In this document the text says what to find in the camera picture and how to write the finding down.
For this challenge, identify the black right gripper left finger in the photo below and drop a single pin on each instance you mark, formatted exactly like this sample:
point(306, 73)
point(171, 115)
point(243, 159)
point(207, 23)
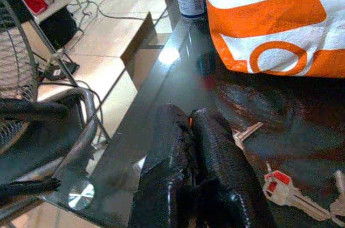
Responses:
point(172, 141)

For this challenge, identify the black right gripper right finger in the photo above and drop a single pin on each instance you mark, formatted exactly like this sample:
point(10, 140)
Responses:
point(218, 152)

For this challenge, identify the black glass table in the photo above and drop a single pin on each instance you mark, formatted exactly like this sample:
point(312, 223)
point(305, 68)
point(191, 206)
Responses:
point(172, 120)

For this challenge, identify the plain silver key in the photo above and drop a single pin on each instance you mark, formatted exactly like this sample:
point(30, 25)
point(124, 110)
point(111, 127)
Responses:
point(246, 133)

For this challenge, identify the silver key with red-white tag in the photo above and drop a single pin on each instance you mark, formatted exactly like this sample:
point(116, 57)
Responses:
point(291, 193)

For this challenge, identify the silver key at edge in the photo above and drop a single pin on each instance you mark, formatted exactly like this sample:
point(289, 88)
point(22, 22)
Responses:
point(339, 198)

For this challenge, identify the black power strip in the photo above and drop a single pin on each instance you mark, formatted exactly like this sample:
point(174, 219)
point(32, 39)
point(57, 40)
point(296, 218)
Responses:
point(58, 70)

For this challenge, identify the orange and white tote bag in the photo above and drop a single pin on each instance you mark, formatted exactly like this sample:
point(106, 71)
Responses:
point(275, 20)

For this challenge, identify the black box under shelf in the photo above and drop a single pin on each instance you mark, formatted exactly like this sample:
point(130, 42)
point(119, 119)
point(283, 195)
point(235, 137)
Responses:
point(59, 27)

